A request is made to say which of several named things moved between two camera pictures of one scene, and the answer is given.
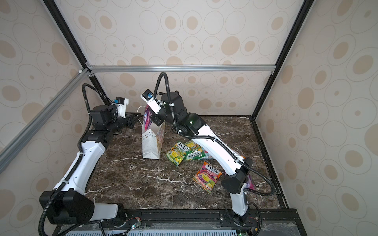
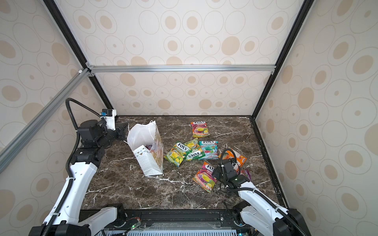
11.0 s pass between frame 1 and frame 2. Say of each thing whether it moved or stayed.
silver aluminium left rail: stayed
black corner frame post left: stayed
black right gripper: moved
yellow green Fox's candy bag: stayed
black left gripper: moved
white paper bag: moved
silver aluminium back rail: stayed
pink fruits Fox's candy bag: stayed
